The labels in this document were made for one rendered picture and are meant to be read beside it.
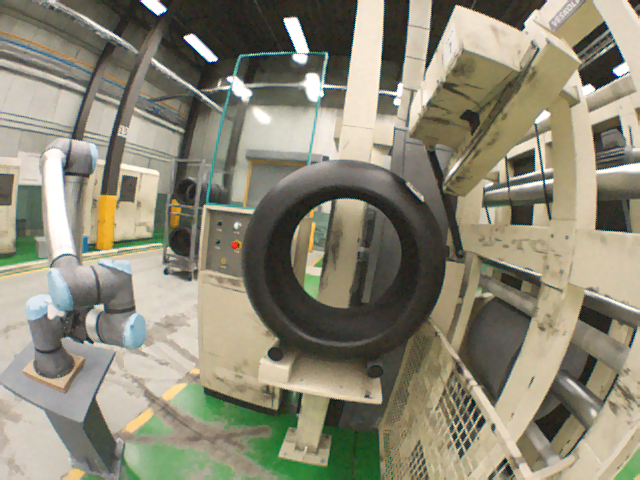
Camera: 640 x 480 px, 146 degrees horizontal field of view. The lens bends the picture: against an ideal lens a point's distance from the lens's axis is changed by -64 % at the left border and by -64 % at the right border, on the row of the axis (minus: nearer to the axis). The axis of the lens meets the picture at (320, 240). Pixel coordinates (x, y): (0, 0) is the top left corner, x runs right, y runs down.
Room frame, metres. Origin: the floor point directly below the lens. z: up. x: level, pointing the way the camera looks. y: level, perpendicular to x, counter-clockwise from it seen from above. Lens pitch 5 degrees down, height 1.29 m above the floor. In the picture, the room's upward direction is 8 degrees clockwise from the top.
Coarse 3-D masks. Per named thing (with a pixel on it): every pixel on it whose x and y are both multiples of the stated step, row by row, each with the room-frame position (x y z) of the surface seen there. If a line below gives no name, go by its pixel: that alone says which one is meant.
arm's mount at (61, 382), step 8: (32, 360) 0.37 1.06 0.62; (72, 360) 0.54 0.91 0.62; (80, 360) 0.57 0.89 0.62; (24, 368) 0.30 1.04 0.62; (32, 368) 0.33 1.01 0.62; (72, 368) 0.49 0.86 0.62; (32, 376) 0.30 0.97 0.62; (40, 376) 0.33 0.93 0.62; (48, 376) 0.36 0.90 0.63; (56, 376) 0.40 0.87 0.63; (64, 376) 0.43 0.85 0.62; (72, 376) 0.46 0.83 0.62; (48, 384) 0.34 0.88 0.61; (56, 384) 0.36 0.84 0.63; (64, 384) 0.39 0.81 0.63; (64, 392) 0.37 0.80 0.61
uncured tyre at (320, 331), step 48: (288, 192) 0.64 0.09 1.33; (336, 192) 0.89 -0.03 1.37; (384, 192) 0.61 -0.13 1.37; (288, 240) 0.91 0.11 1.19; (432, 240) 0.60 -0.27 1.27; (288, 288) 0.90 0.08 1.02; (432, 288) 0.60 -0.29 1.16; (288, 336) 0.64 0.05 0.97; (336, 336) 0.81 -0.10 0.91; (384, 336) 0.60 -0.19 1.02
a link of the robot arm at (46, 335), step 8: (40, 296) 0.48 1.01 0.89; (48, 296) 0.51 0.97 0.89; (32, 304) 0.41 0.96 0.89; (40, 304) 0.44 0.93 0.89; (48, 304) 0.47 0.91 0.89; (32, 312) 0.39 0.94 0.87; (40, 312) 0.42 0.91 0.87; (32, 320) 0.39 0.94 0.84; (40, 320) 0.42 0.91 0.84; (48, 320) 0.45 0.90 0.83; (56, 320) 0.49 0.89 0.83; (32, 328) 0.38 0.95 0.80; (40, 328) 0.41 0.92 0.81; (48, 328) 0.44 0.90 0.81; (56, 328) 0.48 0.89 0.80; (32, 336) 0.38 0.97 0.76; (40, 336) 0.40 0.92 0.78; (48, 336) 0.43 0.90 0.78; (56, 336) 0.47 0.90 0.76; (64, 336) 0.52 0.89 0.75; (40, 344) 0.39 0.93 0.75; (48, 344) 0.42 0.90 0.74; (56, 344) 0.46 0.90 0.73
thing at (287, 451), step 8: (288, 432) 1.16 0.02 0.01; (320, 440) 1.12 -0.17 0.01; (328, 440) 1.13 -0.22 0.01; (288, 448) 1.02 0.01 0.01; (320, 448) 1.05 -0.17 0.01; (328, 448) 1.05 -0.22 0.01; (280, 456) 0.94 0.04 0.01; (288, 456) 0.95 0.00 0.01; (296, 456) 0.96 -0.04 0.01; (312, 456) 0.98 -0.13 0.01; (320, 456) 0.98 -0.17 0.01; (328, 456) 0.99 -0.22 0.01; (320, 464) 0.92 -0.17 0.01
